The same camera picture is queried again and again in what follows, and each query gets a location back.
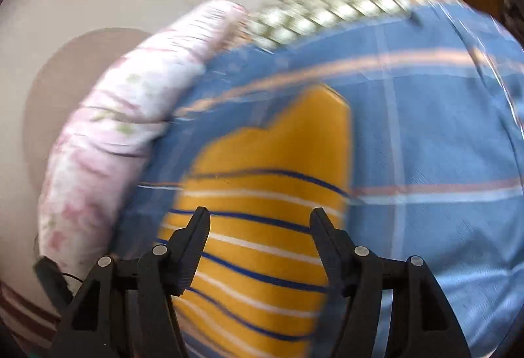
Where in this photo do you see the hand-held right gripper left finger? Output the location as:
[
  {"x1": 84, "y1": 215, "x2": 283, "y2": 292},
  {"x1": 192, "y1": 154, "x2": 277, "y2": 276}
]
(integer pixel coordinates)
[{"x1": 49, "y1": 206, "x2": 211, "y2": 358}]

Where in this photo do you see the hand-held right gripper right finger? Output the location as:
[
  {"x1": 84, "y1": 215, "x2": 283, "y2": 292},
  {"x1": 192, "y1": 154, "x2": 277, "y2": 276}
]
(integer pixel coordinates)
[{"x1": 309, "y1": 207, "x2": 471, "y2": 358}]

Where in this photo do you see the yellow striped knit sweater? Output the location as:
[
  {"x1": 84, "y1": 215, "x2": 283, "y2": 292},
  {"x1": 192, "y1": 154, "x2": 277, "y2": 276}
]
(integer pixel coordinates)
[{"x1": 158, "y1": 85, "x2": 353, "y2": 358}]

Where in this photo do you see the pink floral pillow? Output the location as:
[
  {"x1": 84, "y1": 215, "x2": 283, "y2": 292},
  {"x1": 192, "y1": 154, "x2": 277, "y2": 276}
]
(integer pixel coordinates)
[{"x1": 37, "y1": 0, "x2": 248, "y2": 273}]

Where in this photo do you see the blue patterned striped blanket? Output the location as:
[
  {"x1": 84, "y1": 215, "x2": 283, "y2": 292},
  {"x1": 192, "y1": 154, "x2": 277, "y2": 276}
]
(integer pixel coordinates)
[{"x1": 110, "y1": 0, "x2": 524, "y2": 358}]

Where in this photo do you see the brown striped cloth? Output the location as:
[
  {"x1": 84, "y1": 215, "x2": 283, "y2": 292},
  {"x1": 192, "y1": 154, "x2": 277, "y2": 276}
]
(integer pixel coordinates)
[{"x1": 0, "y1": 282, "x2": 60, "y2": 342}]

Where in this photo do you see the dark object with cable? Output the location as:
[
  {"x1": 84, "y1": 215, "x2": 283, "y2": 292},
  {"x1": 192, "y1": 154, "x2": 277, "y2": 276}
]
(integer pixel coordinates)
[{"x1": 33, "y1": 255, "x2": 84, "y2": 311}]

